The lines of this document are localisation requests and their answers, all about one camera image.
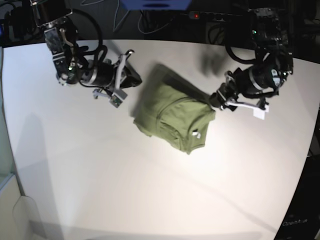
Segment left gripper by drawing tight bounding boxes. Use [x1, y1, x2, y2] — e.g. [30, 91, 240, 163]
[209, 66, 279, 110]

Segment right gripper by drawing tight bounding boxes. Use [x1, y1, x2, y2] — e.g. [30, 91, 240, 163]
[84, 61, 142, 89]

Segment green T-shirt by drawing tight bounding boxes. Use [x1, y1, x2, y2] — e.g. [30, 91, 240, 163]
[132, 63, 216, 155]

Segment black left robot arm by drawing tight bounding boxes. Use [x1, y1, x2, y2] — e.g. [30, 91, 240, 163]
[208, 7, 294, 112]

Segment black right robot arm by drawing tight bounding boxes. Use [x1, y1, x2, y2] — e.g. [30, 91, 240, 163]
[30, 0, 142, 92]

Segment white ID label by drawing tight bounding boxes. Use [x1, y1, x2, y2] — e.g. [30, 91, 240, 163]
[192, 130, 201, 139]

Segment blue box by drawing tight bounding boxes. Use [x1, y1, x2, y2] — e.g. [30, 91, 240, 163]
[120, 0, 192, 11]

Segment power strip with red light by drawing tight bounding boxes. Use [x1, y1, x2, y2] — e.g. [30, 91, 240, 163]
[188, 11, 208, 20]

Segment black OpenArm case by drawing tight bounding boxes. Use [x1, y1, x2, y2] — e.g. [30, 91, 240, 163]
[275, 137, 320, 240]

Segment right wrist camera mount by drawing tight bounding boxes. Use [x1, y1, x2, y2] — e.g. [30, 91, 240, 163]
[93, 49, 135, 108]

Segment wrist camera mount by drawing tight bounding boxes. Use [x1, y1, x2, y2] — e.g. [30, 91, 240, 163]
[219, 71, 271, 121]
[93, 49, 135, 108]

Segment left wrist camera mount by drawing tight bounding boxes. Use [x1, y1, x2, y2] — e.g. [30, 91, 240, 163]
[219, 71, 271, 121]

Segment white cable on floor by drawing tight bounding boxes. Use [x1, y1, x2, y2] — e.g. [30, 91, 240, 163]
[79, 0, 131, 33]

